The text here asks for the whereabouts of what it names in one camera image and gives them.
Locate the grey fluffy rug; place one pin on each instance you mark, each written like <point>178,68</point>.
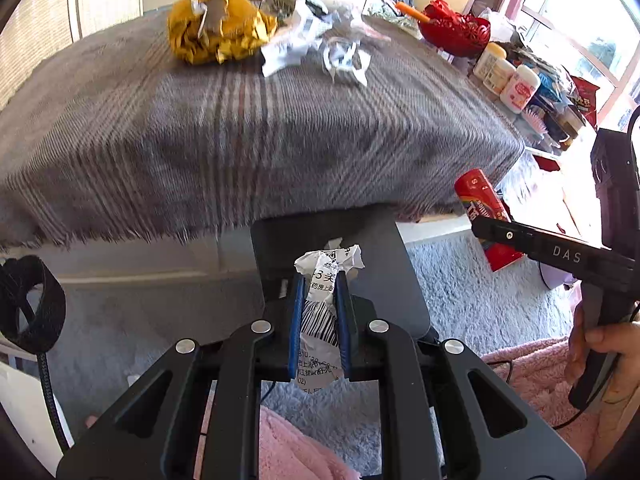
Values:
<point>475,300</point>

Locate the person's right hand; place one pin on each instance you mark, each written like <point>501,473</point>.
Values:
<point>617,355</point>

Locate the pink hairbrush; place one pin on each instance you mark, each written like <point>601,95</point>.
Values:
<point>535,120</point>

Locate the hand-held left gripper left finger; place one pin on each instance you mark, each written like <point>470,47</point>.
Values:
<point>297,330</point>

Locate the yellow wrapper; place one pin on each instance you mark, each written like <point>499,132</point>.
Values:
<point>235,35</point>

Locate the orange stick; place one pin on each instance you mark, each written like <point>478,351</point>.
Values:
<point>412,11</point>

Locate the white framed woven panel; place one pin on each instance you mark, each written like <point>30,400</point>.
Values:
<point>45,35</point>

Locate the dark grey trash bin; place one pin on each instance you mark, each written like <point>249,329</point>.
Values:
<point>382,270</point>

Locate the red snack bag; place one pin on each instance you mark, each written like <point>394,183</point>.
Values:
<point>584,100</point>

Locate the white printed receipt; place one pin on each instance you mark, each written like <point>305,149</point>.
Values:
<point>320,320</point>

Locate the grey plaid fringed blanket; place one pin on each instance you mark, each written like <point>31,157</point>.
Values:
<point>200,150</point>

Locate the white low table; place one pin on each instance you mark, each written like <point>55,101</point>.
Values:
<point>125,262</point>

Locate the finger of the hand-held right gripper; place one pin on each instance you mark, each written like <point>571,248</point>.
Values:
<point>500,235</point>

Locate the red snack packet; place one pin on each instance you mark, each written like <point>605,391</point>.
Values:
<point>480,195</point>

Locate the white paper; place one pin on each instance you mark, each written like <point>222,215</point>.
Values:
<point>292,42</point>

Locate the red openwork basket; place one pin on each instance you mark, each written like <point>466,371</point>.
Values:
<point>457,32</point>

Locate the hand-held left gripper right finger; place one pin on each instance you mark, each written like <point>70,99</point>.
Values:
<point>343,330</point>

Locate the person's right forearm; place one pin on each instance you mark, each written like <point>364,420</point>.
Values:
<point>617,430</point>

